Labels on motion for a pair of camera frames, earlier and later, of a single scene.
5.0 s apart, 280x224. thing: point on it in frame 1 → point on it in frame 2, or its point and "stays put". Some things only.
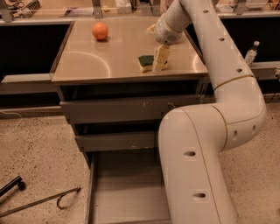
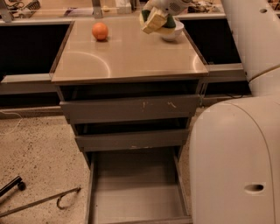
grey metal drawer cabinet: (115, 111) stays put
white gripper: (164, 32) → (168, 6)
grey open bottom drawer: (127, 187) stays put
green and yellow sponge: (146, 62) → (168, 28)
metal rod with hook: (61, 195) stays put
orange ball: (100, 31) stays put
